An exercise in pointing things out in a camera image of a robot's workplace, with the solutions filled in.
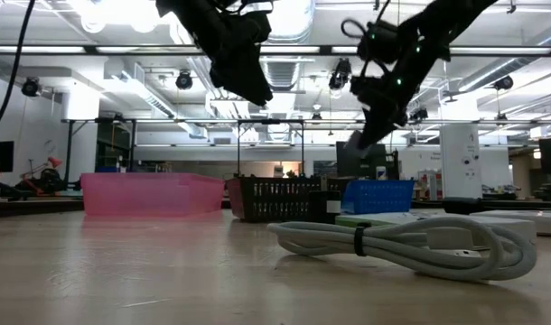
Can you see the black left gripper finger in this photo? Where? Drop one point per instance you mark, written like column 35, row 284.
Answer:
column 255, row 79
column 230, row 79

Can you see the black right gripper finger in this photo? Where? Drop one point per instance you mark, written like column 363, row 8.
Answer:
column 388, row 125
column 372, row 124

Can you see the white box with green side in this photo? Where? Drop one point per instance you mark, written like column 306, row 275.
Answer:
column 384, row 217

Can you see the small black cube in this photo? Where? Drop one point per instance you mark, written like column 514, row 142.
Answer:
column 320, row 205

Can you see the black slotted plastic basket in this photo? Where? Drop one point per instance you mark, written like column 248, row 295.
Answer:
column 280, row 198

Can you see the white cardboard box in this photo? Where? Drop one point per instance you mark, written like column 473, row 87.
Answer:
column 542, row 223

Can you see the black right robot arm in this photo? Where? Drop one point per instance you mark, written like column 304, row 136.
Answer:
column 460, row 18

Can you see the blue plastic bin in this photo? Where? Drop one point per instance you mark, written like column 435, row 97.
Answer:
column 379, row 196

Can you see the translucent pink plastic bin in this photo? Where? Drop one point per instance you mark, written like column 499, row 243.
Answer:
column 149, row 194

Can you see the black ceiling spotlight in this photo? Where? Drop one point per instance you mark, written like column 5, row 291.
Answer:
column 30, row 86
column 420, row 113
column 341, row 74
column 183, row 80
column 503, row 82

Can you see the white bottle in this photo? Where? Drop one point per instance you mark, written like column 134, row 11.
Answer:
column 380, row 172

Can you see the white pillar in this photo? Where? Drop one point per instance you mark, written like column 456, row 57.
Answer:
column 460, row 158

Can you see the dark storage shelf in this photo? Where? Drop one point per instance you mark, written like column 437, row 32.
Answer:
column 113, row 149

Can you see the red and black background machine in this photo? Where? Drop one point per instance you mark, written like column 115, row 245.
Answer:
column 47, row 180

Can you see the silver round ceiling duct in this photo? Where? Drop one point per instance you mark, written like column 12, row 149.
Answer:
column 284, row 72

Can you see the black metal rack frame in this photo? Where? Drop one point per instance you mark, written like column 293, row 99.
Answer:
column 270, row 121
column 68, row 149

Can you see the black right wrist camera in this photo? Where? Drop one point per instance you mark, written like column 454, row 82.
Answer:
column 379, row 40

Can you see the white rectangular ceiling duct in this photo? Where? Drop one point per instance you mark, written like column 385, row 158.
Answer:
column 135, row 90

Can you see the long overhead light rail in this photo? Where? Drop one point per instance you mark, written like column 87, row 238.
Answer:
column 40, row 49

